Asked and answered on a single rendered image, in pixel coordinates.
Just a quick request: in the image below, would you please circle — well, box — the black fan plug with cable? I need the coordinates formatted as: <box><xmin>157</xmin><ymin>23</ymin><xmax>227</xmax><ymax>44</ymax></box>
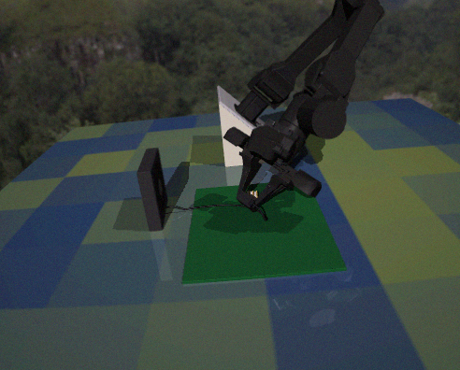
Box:
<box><xmin>165</xmin><ymin>191</ymin><xmax>267</xmax><ymax>221</ymax></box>

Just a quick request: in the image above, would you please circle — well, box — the green circuit board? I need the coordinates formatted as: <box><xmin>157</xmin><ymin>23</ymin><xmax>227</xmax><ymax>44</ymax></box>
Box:
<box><xmin>182</xmin><ymin>185</ymin><xmax>347</xmax><ymax>284</ymax></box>

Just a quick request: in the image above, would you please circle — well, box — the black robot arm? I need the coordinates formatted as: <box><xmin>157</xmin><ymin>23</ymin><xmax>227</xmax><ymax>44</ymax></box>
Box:
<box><xmin>234</xmin><ymin>0</ymin><xmax>384</xmax><ymax>160</ymax></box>

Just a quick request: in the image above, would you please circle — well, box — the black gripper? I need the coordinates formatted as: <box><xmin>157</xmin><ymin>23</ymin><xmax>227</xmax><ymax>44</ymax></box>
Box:
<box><xmin>223</xmin><ymin>119</ymin><xmax>322</xmax><ymax>206</ymax></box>

